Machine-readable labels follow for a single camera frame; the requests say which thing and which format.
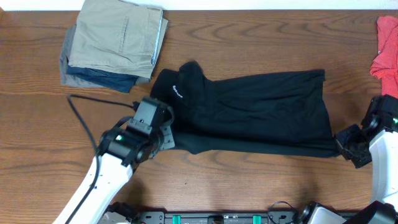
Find black polo shirt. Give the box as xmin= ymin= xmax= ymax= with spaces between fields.
xmin=150 ymin=62 xmax=338 ymax=157

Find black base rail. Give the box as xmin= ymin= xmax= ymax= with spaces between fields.
xmin=132 ymin=210 xmax=302 ymax=224

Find navy folded garment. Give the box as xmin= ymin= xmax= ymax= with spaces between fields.
xmin=67 ymin=66 xmax=139 ymax=93

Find beige folded trousers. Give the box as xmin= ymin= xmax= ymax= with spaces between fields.
xmin=69 ymin=0 xmax=168 ymax=78

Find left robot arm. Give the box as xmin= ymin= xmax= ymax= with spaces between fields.
xmin=55 ymin=103 xmax=175 ymax=223

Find red shirt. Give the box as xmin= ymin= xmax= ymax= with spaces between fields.
xmin=370 ymin=16 xmax=397 ymax=98

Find grey folded garment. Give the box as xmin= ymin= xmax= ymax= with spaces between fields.
xmin=59 ymin=25 xmax=150 ymax=88

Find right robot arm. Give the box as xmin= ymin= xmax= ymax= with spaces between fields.
xmin=302 ymin=95 xmax=397 ymax=224

